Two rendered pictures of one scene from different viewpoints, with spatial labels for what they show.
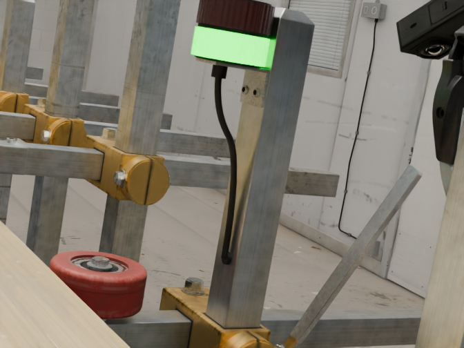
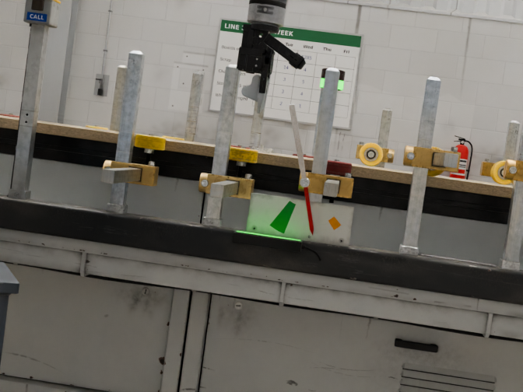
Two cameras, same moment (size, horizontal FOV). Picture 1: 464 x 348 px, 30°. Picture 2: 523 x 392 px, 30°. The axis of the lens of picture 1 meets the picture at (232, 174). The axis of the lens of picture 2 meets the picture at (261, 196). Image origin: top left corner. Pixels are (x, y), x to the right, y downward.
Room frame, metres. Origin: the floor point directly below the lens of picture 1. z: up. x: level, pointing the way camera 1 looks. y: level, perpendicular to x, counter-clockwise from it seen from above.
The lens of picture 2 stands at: (2.06, -2.09, 0.92)
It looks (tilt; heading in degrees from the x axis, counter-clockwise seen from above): 3 degrees down; 126
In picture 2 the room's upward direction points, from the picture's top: 8 degrees clockwise
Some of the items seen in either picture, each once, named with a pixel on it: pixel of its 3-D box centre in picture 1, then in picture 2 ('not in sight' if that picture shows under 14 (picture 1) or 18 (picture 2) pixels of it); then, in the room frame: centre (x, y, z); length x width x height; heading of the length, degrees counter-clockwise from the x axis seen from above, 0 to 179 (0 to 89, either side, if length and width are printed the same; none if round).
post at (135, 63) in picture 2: not in sight; (125, 144); (0.29, -0.28, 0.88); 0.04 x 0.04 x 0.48; 31
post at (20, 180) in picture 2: not in sight; (29, 111); (0.07, -0.42, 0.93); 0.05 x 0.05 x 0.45; 31
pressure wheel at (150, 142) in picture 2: not in sight; (148, 155); (0.27, -0.17, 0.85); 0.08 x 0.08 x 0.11
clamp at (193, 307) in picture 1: (212, 338); (326, 184); (0.74, -0.01, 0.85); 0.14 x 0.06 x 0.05; 31
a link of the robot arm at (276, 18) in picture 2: not in sight; (265, 16); (0.61, -0.18, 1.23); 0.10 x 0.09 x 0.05; 121
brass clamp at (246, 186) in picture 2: not in sight; (226, 185); (0.52, -0.14, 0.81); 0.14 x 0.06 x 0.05; 31
